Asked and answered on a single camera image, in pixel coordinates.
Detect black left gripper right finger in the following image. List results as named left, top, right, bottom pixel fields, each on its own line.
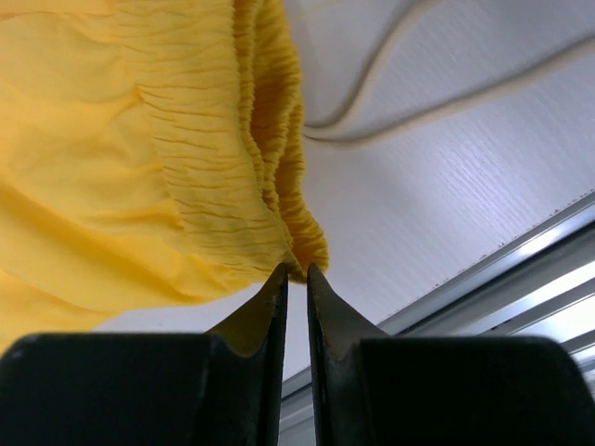
left=307, top=266, right=594, bottom=445

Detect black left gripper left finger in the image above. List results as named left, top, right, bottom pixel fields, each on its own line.
left=1, top=265, right=288, bottom=445

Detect yellow shorts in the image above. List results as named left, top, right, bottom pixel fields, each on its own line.
left=1, top=1, right=329, bottom=348

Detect cream shorts drawstring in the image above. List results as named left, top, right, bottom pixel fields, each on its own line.
left=295, top=1, right=594, bottom=147

